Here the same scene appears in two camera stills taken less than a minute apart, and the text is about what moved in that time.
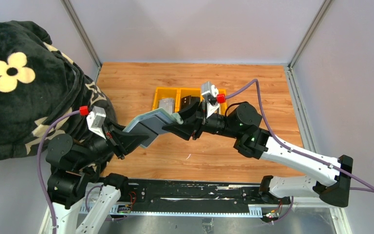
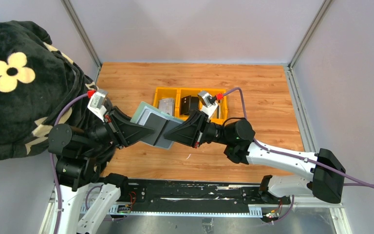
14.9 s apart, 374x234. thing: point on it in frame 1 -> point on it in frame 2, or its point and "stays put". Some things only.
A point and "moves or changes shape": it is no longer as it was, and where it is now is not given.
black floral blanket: (27, 83) stays put
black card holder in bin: (188, 101) stays put
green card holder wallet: (151, 124) moves or changes shape
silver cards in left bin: (168, 104) stays put
